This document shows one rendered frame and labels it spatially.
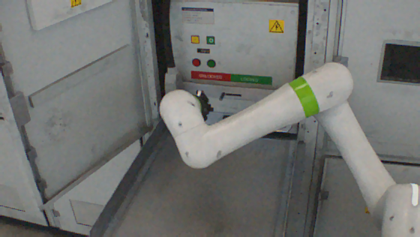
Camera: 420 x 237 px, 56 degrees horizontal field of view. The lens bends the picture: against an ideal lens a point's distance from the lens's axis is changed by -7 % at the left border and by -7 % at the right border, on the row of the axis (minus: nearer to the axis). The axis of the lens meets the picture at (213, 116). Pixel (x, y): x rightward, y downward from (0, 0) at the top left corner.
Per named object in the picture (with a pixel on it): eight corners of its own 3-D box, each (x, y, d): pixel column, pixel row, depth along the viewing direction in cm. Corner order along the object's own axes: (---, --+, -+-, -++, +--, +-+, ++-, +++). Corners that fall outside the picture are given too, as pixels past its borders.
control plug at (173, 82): (178, 116, 166) (175, 76, 157) (166, 115, 168) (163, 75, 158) (184, 106, 173) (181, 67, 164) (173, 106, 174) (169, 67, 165)
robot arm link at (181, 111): (181, 81, 116) (147, 100, 118) (201, 122, 115) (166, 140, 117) (194, 84, 130) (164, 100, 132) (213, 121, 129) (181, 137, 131)
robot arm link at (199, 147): (284, 85, 127) (289, 79, 116) (302, 121, 126) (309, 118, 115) (175, 139, 127) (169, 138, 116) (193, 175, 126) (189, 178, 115)
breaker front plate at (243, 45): (290, 123, 168) (297, 6, 143) (174, 112, 178) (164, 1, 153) (290, 121, 169) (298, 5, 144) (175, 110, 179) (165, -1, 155)
